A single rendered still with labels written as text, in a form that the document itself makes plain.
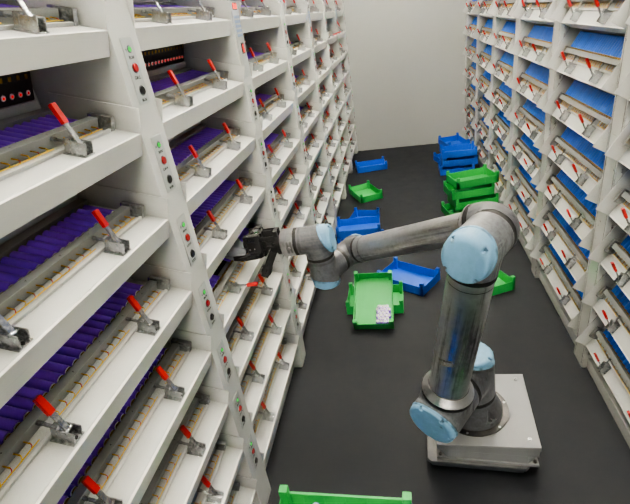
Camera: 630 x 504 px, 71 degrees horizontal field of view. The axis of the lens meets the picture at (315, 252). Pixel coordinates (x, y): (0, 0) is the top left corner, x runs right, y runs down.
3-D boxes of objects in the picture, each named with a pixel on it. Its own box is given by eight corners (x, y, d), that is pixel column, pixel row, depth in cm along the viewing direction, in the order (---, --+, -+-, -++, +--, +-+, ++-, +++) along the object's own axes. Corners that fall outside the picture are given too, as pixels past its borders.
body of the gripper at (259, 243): (246, 228, 147) (281, 224, 144) (253, 251, 151) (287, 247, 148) (239, 239, 141) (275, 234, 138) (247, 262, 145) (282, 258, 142)
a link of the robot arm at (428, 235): (526, 183, 106) (344, 231, 160) (504, 205, 99) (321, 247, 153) (543, 226, 108) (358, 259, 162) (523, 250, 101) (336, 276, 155)
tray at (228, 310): (273, 242, 178) (275, 221, 173) (223, 340, 125) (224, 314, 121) (225, 232, 179) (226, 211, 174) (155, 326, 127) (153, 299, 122)
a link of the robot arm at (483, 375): (503, 382, 150) (502, 343, 142) (480, 417, 141) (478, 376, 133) (461, 366, 161) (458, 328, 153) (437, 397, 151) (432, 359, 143)
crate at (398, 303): (403, 292, 251) (402, 280, 247) (403, 313, 233) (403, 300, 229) (350, 293, 257) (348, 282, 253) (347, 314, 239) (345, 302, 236)
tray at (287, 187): (304, 182, 238) (307, 157, 231) (279, 231, 186) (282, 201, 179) (267, 175, 240) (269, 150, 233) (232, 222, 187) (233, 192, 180)
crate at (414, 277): (440, 279, 256) (440, 267, 253) (422, 296, 244) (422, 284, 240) (395, 267, 276) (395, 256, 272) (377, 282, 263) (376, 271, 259)
